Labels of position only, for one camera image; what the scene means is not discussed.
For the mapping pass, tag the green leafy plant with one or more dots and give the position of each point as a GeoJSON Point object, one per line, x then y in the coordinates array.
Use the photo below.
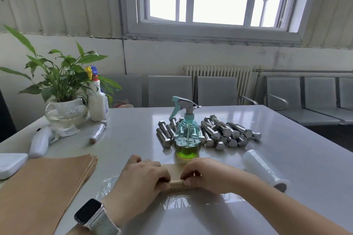
{"type": "Point", "coordinates": [62, 77]}

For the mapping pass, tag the grey metal bench seat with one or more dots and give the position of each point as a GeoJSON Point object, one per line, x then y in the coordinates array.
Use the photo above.
{"type": "Point", "coordinates": [321, 94]}
{"type": "Point", "coordinates": [217, 91]}
{"type": "Point", "coordinates": [284, 94]}
{"type": "Point", "coordinates": [129, 88]}
{"type": "Point", "coordinates": [169, 91]}
{"type": "Point", "coordinates": [346, 91]}

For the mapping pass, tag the white framed window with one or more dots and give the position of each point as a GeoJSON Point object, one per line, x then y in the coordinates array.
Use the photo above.
{"type": "Point", "coordinates": [212, 0]}

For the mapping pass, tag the person's right hand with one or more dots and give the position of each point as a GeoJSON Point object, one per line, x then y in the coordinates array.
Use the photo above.
{"type": "Point", "coordinates": [212, 177]}

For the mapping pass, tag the clear plastic wrap sheet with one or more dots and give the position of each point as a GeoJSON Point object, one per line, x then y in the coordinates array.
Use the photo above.
{"type": "Point", "coordinates": [179, 201]}

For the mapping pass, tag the stack of brown paper sheets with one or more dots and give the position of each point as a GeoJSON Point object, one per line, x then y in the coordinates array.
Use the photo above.
{"type": "Point", "coordinates": [41, 190]}

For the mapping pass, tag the bolt wrapped in plastic film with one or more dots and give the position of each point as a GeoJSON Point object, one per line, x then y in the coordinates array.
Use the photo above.
{"type": "Point", "coordinates": [98, 132]}

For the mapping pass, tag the round glass vase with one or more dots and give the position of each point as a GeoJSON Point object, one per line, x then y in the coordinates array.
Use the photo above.
{"type": "Point", "coordinates": [67, 113]}

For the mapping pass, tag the roll of clear plastic wrap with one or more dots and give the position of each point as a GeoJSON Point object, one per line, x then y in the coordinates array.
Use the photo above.
{"type": "Point", "coordinates": [264, 170]}

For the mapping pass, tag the white cleaner bottle colourful cap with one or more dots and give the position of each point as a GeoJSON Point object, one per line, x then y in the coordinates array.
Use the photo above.
{"type": "Point", "coordinates": [98, 102]}

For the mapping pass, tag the pile of steel hex bolts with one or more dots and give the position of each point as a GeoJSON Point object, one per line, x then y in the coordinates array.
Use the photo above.
{"type": "Point", "coordinates": [217, 133]}

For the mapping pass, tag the smartwatch with grey woven band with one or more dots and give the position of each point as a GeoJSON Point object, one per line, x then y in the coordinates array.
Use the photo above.
{"type": "Point", "coordinates": [95, 217]}

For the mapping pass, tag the bolt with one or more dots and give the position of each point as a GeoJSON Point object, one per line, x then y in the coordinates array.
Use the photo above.
{"type": "Point", "coordinates": [176, 184]}
{"type": "Point", "coordinates": [98, 132]}

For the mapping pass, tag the person's left fingers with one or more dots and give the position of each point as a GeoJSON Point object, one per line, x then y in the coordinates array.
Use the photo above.
{"type": "Point", "coordinates": [162, 178]}

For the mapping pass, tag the person's right fingers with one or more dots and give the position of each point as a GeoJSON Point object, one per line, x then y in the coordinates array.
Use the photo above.
{"type": "Point", "coordinates": [190, 173]}

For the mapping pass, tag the teal spray bottle with green liquid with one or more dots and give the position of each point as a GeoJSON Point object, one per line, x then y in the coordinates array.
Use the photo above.
{"type": "Point", "coordinates": [187, 135]}

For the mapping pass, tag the dark chair back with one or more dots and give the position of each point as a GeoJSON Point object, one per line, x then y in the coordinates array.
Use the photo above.
{"type": "Point", "coordinates": [6, 119]}

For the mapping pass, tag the person's left hand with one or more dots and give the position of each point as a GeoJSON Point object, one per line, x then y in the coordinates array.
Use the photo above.
{"type": "Point", "coordinates": [135, 185]}

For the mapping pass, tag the white radiator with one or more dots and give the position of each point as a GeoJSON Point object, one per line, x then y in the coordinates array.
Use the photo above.
{"type": "Point", "coordinates": [217, 71]}

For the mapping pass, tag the white flat box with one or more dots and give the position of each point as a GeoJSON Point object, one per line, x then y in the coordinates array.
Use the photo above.
{"type": "Point", "coordinates": [11, 164]}

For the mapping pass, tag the white handheld device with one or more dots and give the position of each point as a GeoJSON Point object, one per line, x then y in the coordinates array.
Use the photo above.
{"type": "Point", "coordinates": [40, 144]}

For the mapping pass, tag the person's right forearm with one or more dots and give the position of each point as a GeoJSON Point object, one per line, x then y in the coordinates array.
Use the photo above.
{"type": "Point", "coordinates": [281, 210]}

